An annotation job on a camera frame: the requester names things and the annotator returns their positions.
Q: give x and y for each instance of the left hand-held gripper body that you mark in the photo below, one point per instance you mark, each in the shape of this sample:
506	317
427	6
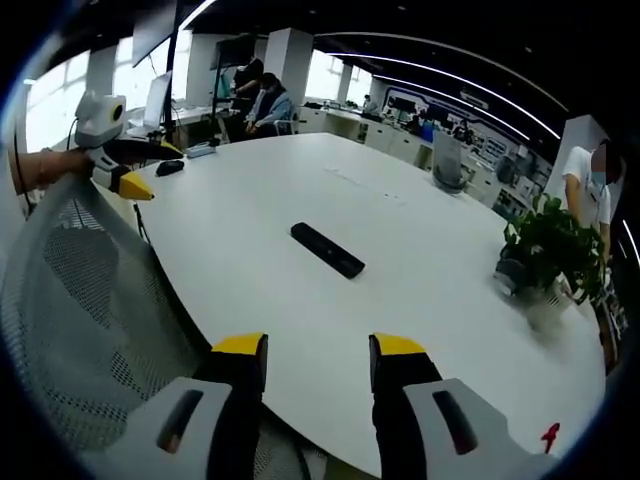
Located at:
97	125

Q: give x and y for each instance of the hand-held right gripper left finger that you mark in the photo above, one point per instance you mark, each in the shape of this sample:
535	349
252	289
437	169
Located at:
220	400

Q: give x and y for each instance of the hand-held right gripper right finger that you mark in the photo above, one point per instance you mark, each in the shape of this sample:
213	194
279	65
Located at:
425	400

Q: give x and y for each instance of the black remote control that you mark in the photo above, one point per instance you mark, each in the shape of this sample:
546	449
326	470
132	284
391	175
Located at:
327	250

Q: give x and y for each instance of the person's left hand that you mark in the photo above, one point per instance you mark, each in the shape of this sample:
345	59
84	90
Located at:
60	167

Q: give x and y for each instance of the black mouse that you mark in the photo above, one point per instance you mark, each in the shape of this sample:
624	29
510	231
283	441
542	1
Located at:
169	167

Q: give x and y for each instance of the white computer monitor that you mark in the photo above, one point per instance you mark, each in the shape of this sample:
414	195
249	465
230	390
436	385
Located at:
157	102

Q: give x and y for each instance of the white power strip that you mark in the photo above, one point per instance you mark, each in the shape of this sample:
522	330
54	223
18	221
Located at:
201	149

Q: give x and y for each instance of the black monitor stand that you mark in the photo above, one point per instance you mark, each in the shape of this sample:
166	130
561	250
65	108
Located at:
170	80

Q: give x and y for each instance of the white office chair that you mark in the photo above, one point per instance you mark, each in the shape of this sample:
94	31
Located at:
286	125

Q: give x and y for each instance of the grey mesh office chair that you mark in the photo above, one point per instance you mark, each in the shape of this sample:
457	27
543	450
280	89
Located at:
85	320

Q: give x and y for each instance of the green potted plant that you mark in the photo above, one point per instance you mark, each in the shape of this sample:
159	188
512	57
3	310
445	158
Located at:
550	255

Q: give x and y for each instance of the clear glass jug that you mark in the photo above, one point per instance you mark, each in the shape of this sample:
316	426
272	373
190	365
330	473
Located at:
448	160

